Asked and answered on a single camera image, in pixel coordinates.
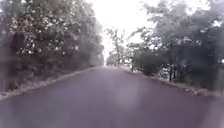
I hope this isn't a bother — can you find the grey asphalt road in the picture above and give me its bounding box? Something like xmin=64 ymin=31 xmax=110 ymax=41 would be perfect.
xmin=0 ymin=65 xmax=224 ymax=128

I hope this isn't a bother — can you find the row of trees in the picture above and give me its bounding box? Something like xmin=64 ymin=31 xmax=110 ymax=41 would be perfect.
xmin=0 ymin=0 xmax=105 ymax=92
xmin=105 ymin=0 xmax=224 ymax=92

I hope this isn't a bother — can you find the roadside grass verge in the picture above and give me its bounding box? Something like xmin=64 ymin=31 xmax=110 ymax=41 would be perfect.
xmin=120 ymin=65 xmax=224 ymax=100

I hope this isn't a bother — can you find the leaf-strewn roadside verge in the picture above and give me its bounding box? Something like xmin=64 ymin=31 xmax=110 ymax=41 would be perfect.
xmin=0 ymin=65 xmax=98 ymax=100

